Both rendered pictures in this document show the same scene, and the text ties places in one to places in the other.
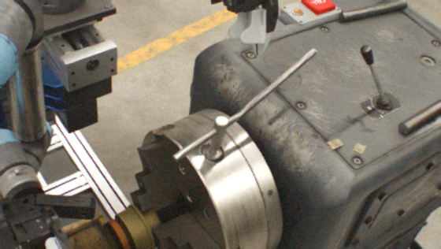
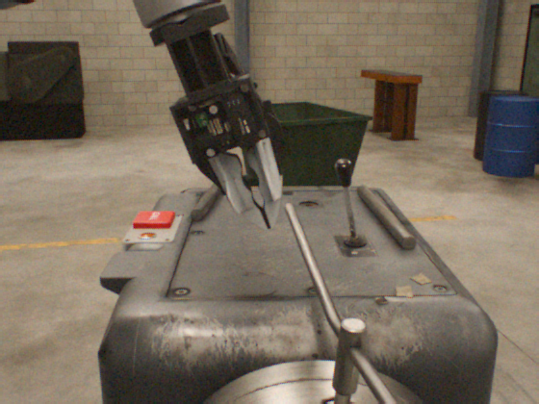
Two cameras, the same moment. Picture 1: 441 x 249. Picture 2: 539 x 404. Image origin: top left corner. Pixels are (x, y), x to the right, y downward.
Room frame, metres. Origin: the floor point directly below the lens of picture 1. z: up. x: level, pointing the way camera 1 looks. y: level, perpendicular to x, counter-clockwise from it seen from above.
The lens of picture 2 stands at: (0.43, 0.35, 1.55)
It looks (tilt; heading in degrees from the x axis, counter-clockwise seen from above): 17 degrees down; 309
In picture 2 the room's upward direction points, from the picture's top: straight up
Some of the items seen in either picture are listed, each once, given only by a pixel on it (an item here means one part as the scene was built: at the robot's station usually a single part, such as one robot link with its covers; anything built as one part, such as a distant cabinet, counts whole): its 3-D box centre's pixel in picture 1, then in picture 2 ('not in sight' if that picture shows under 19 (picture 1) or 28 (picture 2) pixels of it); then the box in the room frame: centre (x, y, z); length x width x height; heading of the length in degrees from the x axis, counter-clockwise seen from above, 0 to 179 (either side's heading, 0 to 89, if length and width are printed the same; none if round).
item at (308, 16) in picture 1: (309, 17); (155, 241); (1.09, -0.17, 1.23); 0.13 x 0.08 x 0.05; 131
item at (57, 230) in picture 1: (57, 234); not in sight; (0.49, 0.25, 1.10); 0.09 x 0.02 x 0.05; 41
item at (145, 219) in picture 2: (317, 5); (154, 221); (1.11, -0.18, 1.26); 0.06 x 0.06 x 0.02; 41
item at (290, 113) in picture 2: not in sight; (295, 151); (3.72, -4.05, 0.43); 1.34 x 0.94 x 0.85; 153
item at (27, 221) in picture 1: (32, 220); not in sight; (0.52, 0.31, 1.09); 0.12 x 0.09 x 0.08; 41
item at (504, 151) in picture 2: not in sight; (512, 136); (2.26, -6.37, 0.44); 0.59 x 0.59 x 0.88
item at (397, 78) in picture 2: not in sight; (387, 102); (4.77, -8.03, 0.50); 1.61 x 0.44 x 1.00; 141
